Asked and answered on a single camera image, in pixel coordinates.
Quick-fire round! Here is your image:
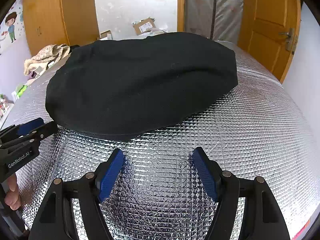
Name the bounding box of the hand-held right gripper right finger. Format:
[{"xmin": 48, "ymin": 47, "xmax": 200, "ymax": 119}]
[{"xmin": 192, "ymin": 147, "xmax": 292, "ymax": 240}]

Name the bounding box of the green packet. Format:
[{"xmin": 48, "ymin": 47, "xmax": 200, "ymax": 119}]
[{"xmin": 11, "ymin": 84, "xmax": 28, "ymax": 100}]

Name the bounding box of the pile of plastic bags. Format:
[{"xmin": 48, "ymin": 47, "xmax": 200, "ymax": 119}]
[{"xmin": 147, "ymin": 27, "xmax": 171, "ymax": 37}]

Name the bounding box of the silver quilted foil mat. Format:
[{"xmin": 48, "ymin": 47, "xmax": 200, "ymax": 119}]
[{"xmin": 0, "ymin": 39, "xmax": 316, "ymax": 240}]

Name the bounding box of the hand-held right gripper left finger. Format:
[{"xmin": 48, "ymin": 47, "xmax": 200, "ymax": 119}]
[{"xmin": 29, "ymin": 148, "xmax": 125, "ymax": 240}]

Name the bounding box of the labelled cardboard box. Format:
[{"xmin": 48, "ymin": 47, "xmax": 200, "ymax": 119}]
[{"xmin": 132, "ymin": 17, "xmax": 157, "ymax": 34}]

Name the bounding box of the person's left hand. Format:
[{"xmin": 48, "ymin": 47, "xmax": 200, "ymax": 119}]
[{"xmin": 5, "ymin": 174, "xmax": 22, "ymax": 210}]

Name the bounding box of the black garment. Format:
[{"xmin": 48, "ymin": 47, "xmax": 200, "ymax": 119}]
[{"xmin": 45, "ymin": 32, "xmax": 238, "ymax": 142}]

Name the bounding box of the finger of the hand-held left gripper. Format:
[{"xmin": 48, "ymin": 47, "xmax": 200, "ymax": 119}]
[
  {"xmin": 0, "ymin": 121, "xmax": 58, "ymax": 156},
  {"xmin": 0, "ymin": 118, "xmax": 45, "ymax": 143}
]

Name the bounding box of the metal door handle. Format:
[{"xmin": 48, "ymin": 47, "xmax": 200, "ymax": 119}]
[{"xmin": 279, "ymin": 27, "xmax": 297, "ymax": 53}]

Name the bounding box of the wooden wardrobe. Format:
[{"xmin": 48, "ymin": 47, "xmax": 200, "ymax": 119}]
[{"xmin": 22, "ymin": 0, "xmax": 99, "ymax": 55}]

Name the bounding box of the clear plastic door curtain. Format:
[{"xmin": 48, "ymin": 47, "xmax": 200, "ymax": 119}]
[{"xmin": 185, "ymin": 0, "xmax": 244, "ymax": 41}]

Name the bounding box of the beige floral blanket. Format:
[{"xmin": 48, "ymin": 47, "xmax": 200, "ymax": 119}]
[{"xmin": 24, "ymin": 44, "xmax": 72, "ymax": 75}]

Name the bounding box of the cartoon wall poster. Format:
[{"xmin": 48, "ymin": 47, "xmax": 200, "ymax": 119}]
[{"xmin": 0, "ymin": 0, "xmax": 25, "ymax": 55}]

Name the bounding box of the wooden door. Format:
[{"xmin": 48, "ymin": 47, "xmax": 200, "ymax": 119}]
[{"xmin": 237, "ymin": 0, "xmax": 302, "ymax": 84}]

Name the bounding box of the heap of colourful packets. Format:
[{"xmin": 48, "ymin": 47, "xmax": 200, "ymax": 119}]
[{"xmin": 0, "ymin": 94, "xmax": 13, "ymax": 121}]

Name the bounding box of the wooden door frame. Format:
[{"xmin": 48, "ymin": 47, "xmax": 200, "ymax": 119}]
[{"xmin": 177, "ymin": 0, "xmax": 187, "ymax": 33}]

